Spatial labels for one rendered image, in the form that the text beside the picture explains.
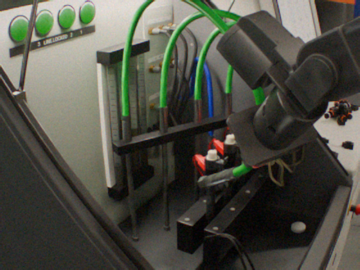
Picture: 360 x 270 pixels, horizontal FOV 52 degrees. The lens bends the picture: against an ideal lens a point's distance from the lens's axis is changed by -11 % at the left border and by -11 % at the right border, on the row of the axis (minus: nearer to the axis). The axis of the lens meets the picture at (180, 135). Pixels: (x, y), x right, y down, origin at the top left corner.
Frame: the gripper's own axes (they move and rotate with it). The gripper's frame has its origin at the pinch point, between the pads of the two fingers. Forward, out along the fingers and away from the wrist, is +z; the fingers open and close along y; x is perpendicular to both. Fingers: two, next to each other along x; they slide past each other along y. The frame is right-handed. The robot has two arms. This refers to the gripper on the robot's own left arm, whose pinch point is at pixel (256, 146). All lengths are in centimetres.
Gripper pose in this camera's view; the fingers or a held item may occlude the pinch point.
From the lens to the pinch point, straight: 58.0
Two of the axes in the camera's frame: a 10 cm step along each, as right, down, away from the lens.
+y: -9.3, 3.3, -1.7
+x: 3.6, 9.0, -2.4
